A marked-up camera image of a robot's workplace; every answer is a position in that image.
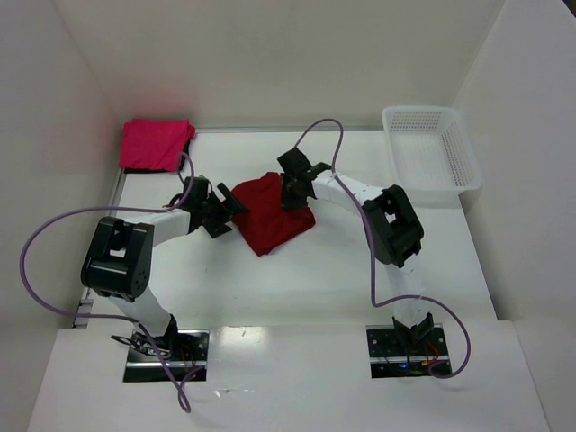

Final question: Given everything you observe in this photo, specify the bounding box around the dark red t-shirt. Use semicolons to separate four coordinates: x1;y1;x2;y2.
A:
232;172;316;257

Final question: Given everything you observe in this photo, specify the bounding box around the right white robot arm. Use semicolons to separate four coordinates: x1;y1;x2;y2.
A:
277;148;434;353

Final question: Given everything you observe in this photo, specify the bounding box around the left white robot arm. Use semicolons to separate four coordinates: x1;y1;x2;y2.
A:
80;176;249;358

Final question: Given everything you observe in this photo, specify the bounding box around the folded pink t-shirt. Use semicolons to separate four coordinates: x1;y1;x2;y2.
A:
119;118;196;171

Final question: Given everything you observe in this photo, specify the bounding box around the white plastic basket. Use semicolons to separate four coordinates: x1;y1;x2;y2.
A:
382;105;482;195

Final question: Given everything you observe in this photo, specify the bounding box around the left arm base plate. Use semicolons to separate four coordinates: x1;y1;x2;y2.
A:
119;329;210;383

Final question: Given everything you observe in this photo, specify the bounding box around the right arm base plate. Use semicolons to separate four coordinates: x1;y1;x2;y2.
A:
366;325;453;379

